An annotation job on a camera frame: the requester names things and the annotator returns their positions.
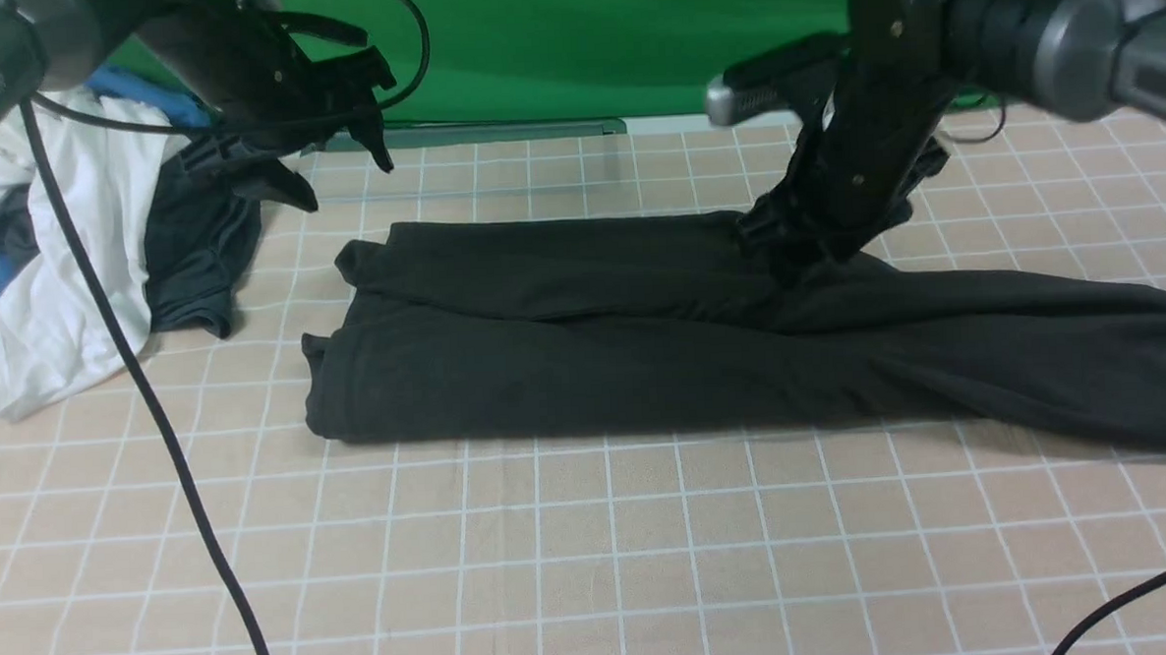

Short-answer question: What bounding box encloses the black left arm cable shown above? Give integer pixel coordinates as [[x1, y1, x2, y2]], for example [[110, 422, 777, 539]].
[[17, 86, 281, 655]]

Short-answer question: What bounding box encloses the white crumpled shirt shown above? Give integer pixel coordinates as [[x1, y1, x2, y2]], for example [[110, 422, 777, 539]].
[[0, 108, 187, 421]]

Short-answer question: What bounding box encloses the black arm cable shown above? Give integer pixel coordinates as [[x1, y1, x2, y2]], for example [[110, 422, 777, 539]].
[[17, 86, 281, 655], [1044, 545, 1166, 655]]

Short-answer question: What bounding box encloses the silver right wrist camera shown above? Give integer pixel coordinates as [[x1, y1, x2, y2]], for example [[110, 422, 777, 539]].
[[704, 31, 849, 128]]

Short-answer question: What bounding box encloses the green backdrop cloth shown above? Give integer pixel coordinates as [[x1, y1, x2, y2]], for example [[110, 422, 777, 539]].
[[101, 0, 1003, 153]]

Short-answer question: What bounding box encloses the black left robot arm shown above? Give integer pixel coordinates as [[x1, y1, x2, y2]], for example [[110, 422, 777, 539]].
[[0, 0, 396, 421]]

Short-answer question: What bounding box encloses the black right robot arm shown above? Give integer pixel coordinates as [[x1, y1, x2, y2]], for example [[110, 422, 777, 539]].
[[705, 0, 1166, 267]]

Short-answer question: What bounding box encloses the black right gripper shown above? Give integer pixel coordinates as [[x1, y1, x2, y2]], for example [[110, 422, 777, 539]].
[[739, 0, 958, 267]]

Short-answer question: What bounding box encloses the gray metal bar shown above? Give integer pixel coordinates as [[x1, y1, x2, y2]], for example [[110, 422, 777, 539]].
[[382, 118, 627, 149]]

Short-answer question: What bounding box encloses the beige checkered tablecloth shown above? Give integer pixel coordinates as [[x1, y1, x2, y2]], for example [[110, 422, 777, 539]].
[[0, 121, 1166, 655]]

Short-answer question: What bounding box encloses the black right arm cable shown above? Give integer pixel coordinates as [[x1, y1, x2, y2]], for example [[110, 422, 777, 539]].
[[1044, 545, 1166, 655]]

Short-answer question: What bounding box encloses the dark teal crumpled shirt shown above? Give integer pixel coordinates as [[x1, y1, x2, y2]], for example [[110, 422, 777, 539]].
[[0, 149, 262, 338]]

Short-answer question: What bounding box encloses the blue crumpled garment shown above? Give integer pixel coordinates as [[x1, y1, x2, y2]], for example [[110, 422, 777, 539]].
[[0, 66, 211, 296]]

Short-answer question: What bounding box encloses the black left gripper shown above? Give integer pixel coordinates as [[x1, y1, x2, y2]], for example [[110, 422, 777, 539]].
[[136, 0, 396, 212]]

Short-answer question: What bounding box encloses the dark gray long-sleeve shirt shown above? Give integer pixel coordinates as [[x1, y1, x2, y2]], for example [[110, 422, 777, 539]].
[[301, 211, 1166, 451]]

